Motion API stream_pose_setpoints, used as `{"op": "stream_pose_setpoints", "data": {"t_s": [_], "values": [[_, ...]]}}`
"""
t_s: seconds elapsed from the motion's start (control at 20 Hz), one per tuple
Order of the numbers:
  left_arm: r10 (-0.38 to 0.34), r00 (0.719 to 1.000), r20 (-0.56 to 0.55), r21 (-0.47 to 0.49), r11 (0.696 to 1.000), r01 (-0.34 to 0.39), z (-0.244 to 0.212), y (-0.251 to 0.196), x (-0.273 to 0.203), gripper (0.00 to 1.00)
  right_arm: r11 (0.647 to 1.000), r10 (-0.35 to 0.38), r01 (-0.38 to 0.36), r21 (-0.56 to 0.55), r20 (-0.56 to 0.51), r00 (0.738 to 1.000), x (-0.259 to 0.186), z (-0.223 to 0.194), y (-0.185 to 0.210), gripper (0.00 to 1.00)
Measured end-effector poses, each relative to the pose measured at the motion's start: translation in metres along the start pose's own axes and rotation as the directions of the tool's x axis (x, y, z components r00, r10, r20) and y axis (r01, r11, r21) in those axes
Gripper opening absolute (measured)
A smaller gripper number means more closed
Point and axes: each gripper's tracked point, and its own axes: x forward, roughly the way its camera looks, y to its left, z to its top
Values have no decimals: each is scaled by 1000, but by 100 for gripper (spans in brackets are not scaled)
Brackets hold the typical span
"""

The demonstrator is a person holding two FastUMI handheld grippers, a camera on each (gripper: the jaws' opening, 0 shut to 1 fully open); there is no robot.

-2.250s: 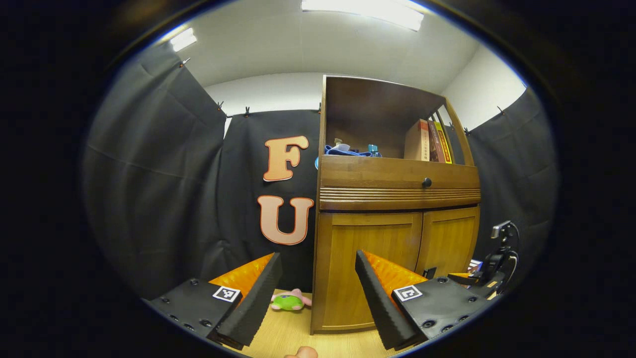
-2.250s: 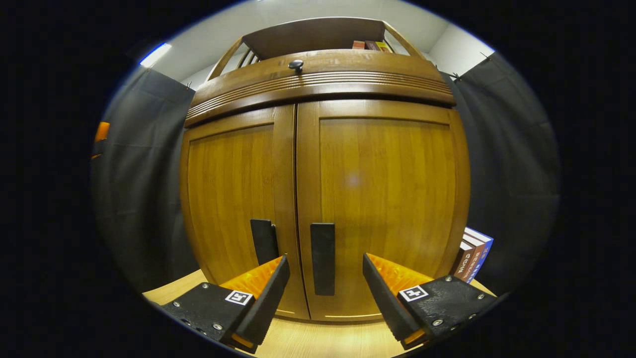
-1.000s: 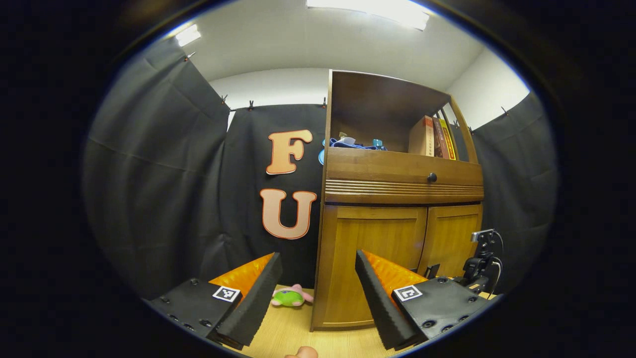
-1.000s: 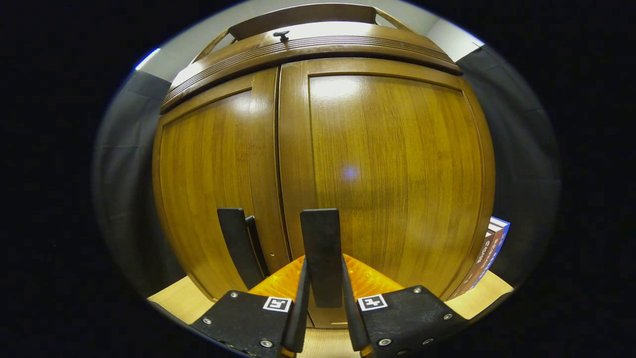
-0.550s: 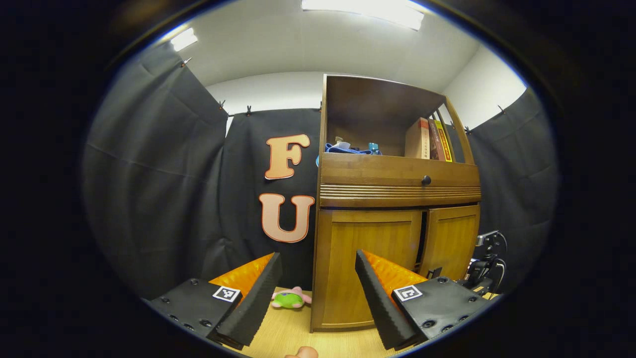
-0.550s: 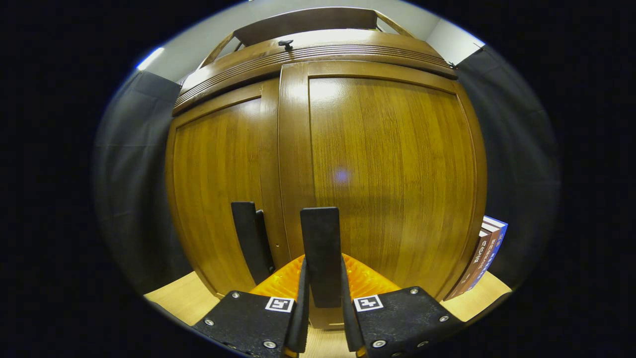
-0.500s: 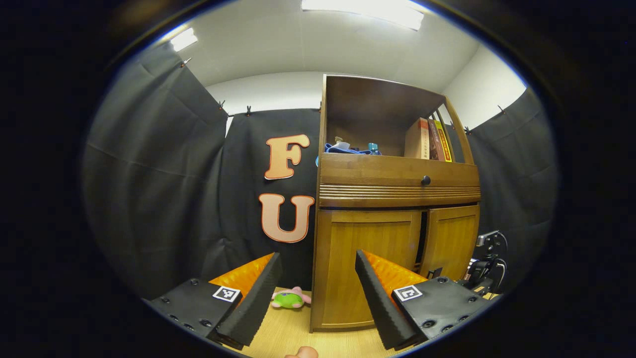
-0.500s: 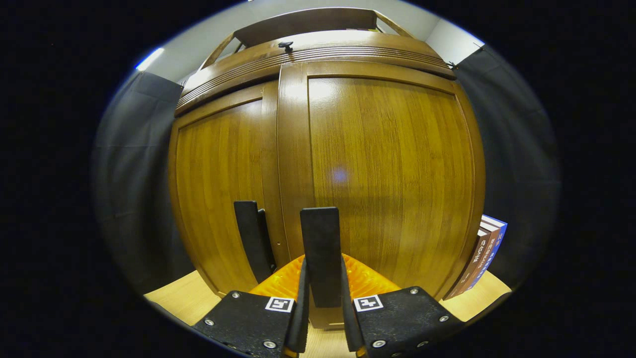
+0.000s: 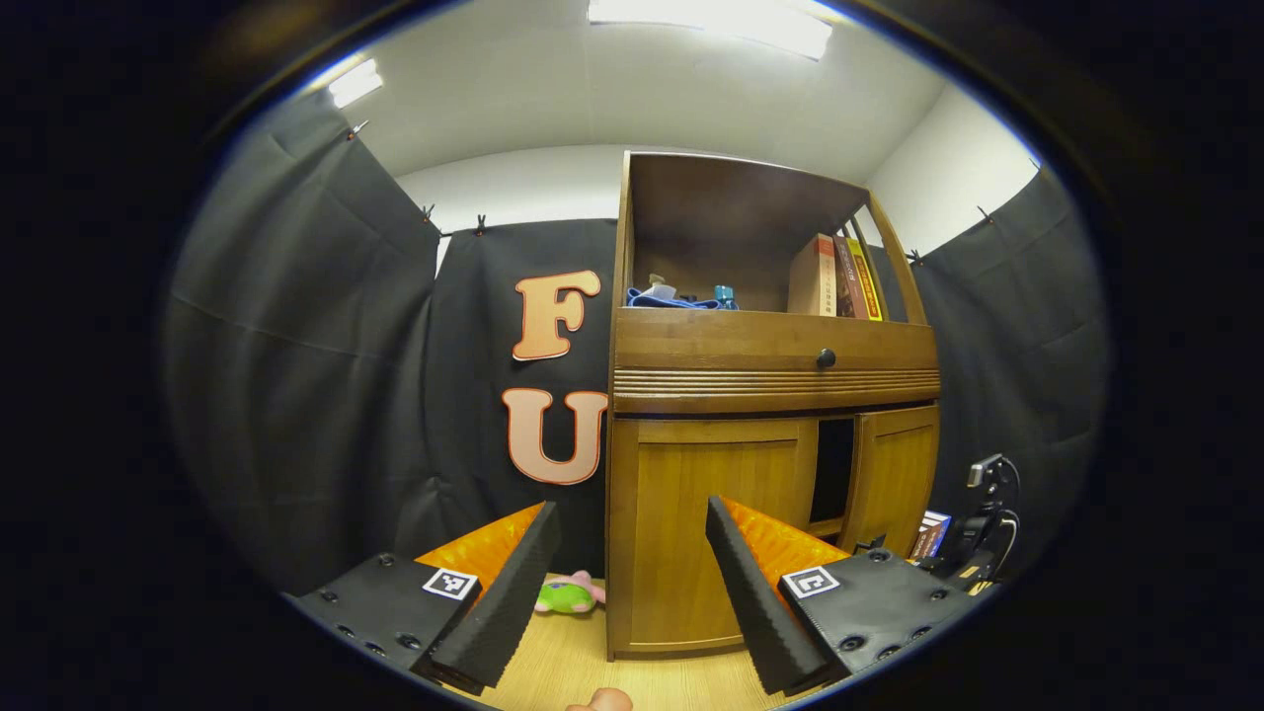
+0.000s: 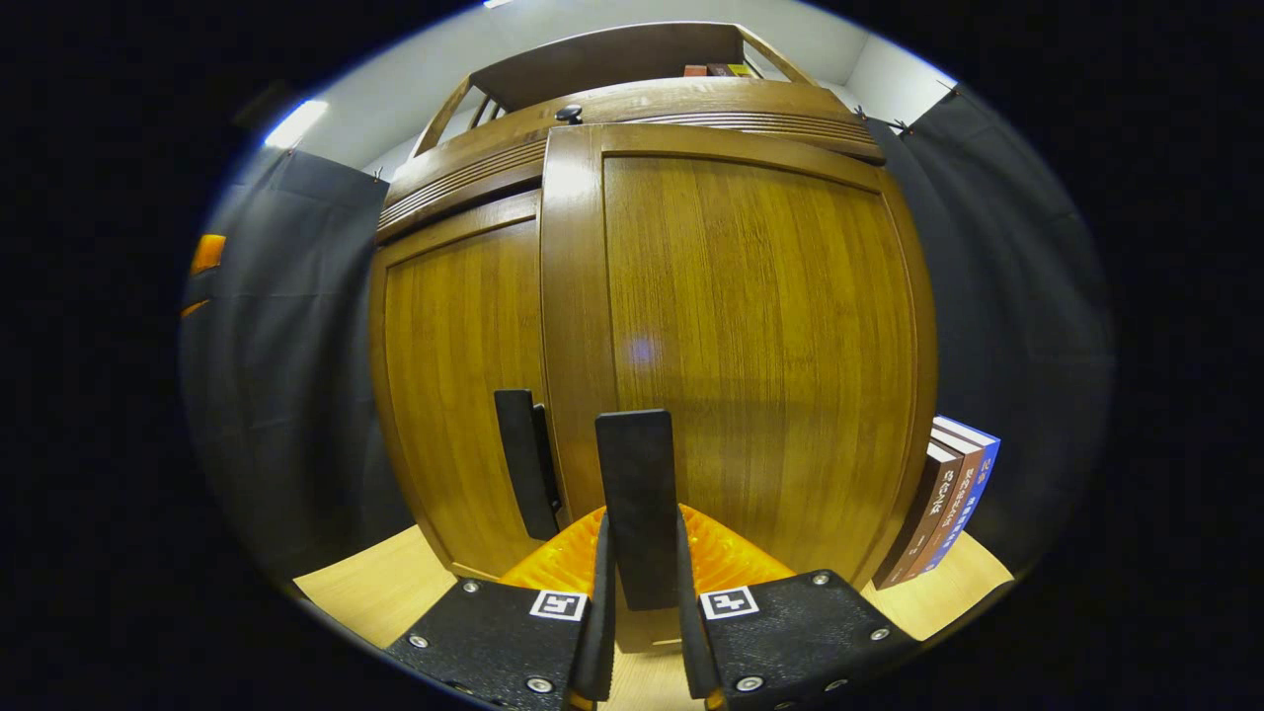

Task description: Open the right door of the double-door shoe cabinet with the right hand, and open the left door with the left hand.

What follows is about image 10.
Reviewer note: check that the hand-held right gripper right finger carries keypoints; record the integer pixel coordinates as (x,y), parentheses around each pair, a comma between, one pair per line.
(691,642)

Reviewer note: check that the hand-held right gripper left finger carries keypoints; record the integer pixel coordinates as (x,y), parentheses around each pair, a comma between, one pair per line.
(599,632)

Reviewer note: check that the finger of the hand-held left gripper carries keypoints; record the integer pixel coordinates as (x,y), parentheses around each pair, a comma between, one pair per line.
(207,254)
(195,308)

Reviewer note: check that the wooden double-door shoe cabinet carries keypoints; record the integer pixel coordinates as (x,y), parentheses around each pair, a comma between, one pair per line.
(464,178)

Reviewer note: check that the wooden shoe cabinet door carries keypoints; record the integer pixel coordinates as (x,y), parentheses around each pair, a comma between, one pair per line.
(454,375)
(770,346)

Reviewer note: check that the wooden cabinet drawer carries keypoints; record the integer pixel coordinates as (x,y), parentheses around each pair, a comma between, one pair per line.
(691,99)

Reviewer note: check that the black backdrop cloth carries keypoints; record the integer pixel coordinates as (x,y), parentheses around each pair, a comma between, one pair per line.
(286,346)

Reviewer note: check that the dark brown book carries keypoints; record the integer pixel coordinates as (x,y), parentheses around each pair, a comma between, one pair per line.
(918,513)

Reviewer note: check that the black drawer knob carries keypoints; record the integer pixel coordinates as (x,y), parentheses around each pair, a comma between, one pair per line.
(569,114)

